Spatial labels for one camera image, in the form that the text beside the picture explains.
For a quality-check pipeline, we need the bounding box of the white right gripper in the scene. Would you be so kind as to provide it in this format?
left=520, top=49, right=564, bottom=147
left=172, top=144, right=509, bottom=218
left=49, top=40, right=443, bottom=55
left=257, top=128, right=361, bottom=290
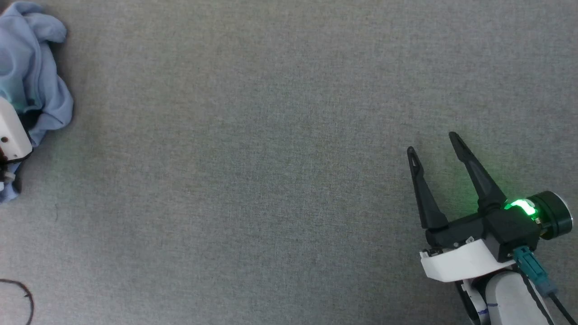
left=407, top=132, right=573, bottom=283

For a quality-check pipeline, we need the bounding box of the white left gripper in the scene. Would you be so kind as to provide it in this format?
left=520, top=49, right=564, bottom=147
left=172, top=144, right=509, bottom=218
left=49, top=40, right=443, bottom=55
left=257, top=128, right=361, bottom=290
left=0, top=96, right=42, bottom=164

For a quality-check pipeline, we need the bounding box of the light blue polo shirt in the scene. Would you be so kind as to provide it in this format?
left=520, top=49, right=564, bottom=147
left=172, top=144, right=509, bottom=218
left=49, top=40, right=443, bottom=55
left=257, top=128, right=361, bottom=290
left=0, top=1, right=74, bottom=204

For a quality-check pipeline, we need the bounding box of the black thread loop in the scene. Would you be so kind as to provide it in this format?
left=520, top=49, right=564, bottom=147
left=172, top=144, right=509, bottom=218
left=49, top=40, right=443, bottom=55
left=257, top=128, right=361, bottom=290
left=0, top=279, right=35, bottom=325

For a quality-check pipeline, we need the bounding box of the grey fabric sofa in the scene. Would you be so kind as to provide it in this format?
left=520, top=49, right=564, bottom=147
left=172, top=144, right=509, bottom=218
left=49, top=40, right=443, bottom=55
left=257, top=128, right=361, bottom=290
left=0, top=0, right=578, bottom=325

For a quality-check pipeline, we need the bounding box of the right cable with teal plug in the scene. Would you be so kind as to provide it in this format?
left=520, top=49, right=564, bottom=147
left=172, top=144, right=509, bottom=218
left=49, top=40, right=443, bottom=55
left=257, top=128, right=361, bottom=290
left=514, top=246, right=578, bottom=325

